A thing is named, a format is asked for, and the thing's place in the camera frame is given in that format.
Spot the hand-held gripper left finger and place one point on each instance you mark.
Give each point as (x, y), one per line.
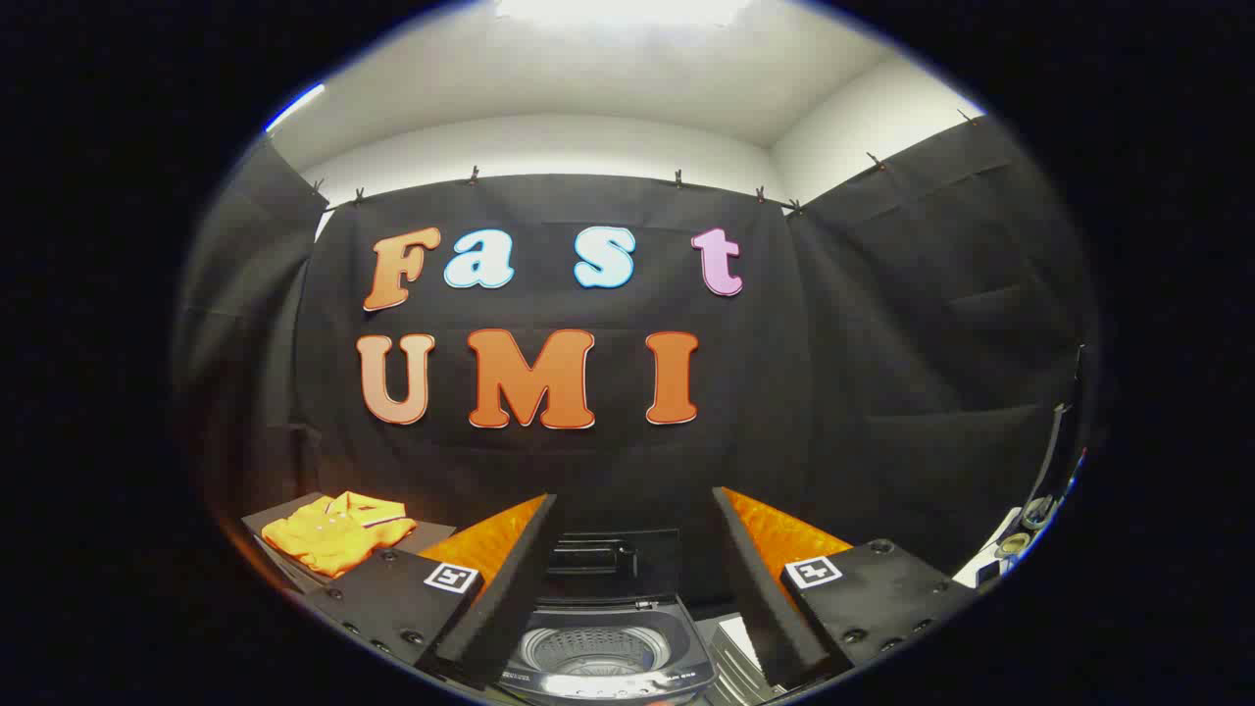
(510, 588)

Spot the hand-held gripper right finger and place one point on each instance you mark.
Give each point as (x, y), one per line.
(760, 588)

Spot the dark washing machine lid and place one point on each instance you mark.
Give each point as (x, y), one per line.
(647, 559)

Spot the grey washing machine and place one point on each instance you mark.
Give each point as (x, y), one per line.
(598, 681)

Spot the orange polo shirt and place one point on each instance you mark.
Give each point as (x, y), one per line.
(333, 534)

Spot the grey ribbed object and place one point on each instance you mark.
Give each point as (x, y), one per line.
(730, 657)

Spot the white board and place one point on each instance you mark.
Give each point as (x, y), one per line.
(985, 569)

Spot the black backdrop cloth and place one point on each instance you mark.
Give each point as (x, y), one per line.
(863, 373)

